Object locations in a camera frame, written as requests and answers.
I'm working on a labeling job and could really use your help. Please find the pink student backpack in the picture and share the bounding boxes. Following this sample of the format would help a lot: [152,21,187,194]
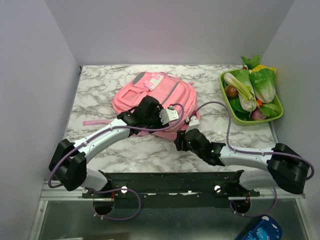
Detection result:
[82,71,201,141]

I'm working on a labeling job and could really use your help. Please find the green vegetable tray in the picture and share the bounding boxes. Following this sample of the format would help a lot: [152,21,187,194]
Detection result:
[219,70,284,126]

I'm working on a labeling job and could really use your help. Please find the brown round fruit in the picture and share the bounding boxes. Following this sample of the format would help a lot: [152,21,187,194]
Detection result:
[224,85,238,99]

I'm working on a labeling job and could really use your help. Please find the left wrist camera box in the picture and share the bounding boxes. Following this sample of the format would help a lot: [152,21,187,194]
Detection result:
[159,106,179,125]

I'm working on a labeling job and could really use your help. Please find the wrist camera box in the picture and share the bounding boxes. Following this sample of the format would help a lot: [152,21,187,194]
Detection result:
[185,115,200,132]
[159,106,179,125]

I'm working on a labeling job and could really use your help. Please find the green lettuce head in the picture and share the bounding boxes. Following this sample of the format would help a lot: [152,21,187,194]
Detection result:
[249,68,276,103]

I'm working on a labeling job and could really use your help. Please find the purple pink radish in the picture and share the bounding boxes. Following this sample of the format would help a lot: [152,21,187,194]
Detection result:
[251,108,267,121]

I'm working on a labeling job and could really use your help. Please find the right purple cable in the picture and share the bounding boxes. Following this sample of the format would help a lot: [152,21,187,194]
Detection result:
[184,101,315,218]

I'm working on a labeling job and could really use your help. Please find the blue dinosaur pencil case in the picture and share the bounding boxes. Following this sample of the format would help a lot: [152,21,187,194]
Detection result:
[235,215,283,240]

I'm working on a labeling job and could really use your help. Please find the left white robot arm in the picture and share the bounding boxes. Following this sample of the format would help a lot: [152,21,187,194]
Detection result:
[48,96,164,198]

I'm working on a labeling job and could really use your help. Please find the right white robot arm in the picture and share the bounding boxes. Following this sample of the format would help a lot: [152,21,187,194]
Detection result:
[174,129,310,196]

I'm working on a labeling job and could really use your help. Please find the black mounting rail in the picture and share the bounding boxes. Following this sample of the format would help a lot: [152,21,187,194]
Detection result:
[82,170,260,209]

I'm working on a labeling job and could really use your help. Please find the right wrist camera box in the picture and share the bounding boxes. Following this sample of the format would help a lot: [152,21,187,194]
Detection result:
[185,115,200,132]

